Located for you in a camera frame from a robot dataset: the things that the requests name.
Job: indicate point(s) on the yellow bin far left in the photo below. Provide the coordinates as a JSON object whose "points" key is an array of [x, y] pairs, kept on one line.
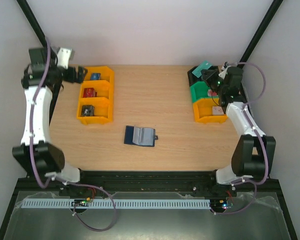
{"points": [[105, 73]]}

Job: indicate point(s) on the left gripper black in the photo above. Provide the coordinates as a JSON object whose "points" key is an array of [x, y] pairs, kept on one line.
{"points": [[80, 76]]}

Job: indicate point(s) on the blue leather card holder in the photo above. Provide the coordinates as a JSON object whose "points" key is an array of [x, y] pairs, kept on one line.
{"points": [[140, 136]]}

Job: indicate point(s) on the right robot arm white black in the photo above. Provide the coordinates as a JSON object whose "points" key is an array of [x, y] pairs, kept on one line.
{"points": [[254, 152]]}

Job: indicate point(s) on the yellow bin near left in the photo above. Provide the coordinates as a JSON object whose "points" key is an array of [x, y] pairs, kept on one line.
{"points": [[103, 110]]}

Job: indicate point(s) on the yellow bin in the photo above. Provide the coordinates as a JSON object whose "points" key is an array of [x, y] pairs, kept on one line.
{"points": [[103, 88], [105, 73], [103, 110], [202, 110]]}

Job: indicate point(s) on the dark card in yellow bin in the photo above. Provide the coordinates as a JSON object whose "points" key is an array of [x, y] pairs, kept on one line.
{"points": [[87, 111]]}

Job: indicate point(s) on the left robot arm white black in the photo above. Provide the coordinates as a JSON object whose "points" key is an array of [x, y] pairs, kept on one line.
{"points": [[42, 81]]}

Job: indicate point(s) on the black bin right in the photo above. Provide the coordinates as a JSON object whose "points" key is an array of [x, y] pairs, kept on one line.
{"points": [[193, 79]]}

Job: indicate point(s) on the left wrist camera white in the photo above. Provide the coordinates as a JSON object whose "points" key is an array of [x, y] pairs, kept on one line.
{"points": [[64, 55]]}

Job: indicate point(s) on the green bin right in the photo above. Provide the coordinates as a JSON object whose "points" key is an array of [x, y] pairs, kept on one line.
{"points": [[199, 91]]}

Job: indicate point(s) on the blue card in yellow bin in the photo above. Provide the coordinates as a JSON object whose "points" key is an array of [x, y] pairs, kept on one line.
{"points": [[95, 76]]}

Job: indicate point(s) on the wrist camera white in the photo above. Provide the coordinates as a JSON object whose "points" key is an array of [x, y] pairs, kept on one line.
{"points": [[64, 55], [224, 70]]}

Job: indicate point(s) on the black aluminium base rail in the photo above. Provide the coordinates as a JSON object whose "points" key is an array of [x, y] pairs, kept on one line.
{"points": [[194, 183]]}

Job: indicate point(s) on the left black frame post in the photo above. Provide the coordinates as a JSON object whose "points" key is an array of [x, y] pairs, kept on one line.
{"points": [[35, 27]]}

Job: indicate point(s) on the right black frame post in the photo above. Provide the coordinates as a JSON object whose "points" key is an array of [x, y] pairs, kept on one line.
{"points": [[262, 27]]}

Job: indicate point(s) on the yellow bin middle left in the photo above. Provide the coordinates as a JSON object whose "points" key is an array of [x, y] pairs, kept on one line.
{"points": [[103, 88]]}

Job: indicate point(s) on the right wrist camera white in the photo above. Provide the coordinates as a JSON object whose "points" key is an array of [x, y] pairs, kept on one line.
{"points": [[224, 70]]}

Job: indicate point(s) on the teal credit card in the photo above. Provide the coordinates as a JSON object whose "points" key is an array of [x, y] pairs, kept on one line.
{"points": [[205, 65]]}

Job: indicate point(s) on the slotted grey cable duct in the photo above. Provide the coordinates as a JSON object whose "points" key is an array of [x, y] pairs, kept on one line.
{"points": [[126, 204]]}

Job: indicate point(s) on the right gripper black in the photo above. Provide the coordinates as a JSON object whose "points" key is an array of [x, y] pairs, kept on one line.
{"points": [[210, 75]]}

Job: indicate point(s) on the red card in green bin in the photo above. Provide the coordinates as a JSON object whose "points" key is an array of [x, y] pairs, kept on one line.
{"points": [[212, 94]]}

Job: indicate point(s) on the yellow bin right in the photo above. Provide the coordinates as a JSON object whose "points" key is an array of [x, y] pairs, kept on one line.
{"points": [[202, 110]]}

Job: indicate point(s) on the pale card in yellow bin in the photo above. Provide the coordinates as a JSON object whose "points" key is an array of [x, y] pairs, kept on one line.
{"points": [[217, 111]]}

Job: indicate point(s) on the black frame post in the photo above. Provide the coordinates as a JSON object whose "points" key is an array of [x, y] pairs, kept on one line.
{"points": [[35, 27], [262, 27]]}

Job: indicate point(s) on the red card in yellow bin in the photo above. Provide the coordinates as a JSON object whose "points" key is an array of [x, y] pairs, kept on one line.
{"points": [[89, 93]]}

